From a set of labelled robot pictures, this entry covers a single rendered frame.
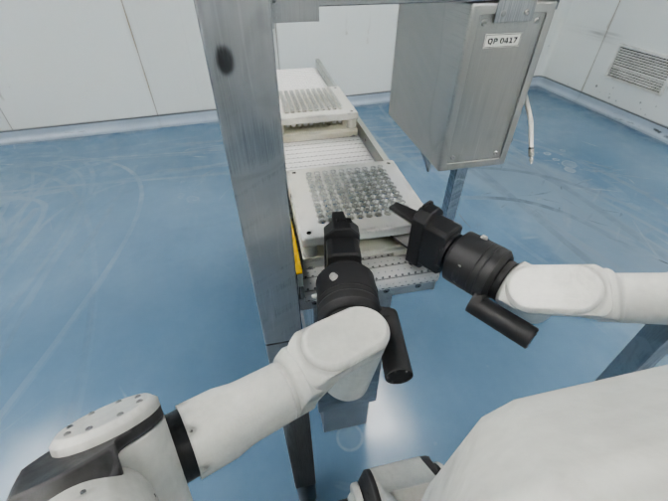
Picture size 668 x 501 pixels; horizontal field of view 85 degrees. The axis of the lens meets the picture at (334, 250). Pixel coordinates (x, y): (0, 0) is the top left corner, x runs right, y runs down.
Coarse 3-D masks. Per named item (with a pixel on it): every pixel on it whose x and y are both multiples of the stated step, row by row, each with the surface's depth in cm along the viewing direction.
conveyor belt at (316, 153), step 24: (288, 72) 160; (312, 72) 160; (288, 144) 106; (312, 144) 106; (336, 144) 106; (360, 144) 106; (288, 168) 95; (384, 264) 68; (408, 264) 68; (312, 288) 65; (384, 288) 68
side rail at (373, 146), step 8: (320, 64) 156; (320, 72) 155; (328, 80) 142; (360, 120) 110; (360, 128) 108; (368, 136) 101; (368, 144) 102; (376, 144) 98; (376, 152) 96; (384, 152) 94; (376, 160) 97; (384, 160) 91
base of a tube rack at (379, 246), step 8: (288, 192) 82; (296, 232) 72; (360, 240) 69; (368, 240) 69; (376, 240) 69; (384, 240) 69; (392, 240) 69; (320, 248) 68; (360, 248) 68; (368, 248) 68; (376, 248) 68; (384, 248) 68; (392, 248) 68; (400, 248) 68; (304, 256) 66; (320, 256) 66; (304, 264) 66; (312, 264) 66; (320, 264) 67
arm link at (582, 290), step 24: (552, 264) 48; (576, 264) 47; (528, 288) 48; (552, 288) 47; (576, 288) 46; (600, 288) 45; (528, 312) 48; (552, 312) 47; (576, 312) 45; (600, 312) 45; (624, 312) 46
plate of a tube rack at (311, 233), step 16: (288, 176) 78; (304, 176) 78; (400, 176) 78; (304, 192) 73; (336, 192) 73; (400, 192) 73; (304, 208) 69; (352, 208) 69; (416, 208) 69; (304, 224) 65; (320, 224) 65; (368, 224) 65; (384, 224) 65; (400, 224) 65; (304, 240) 62; (320, 240) 63
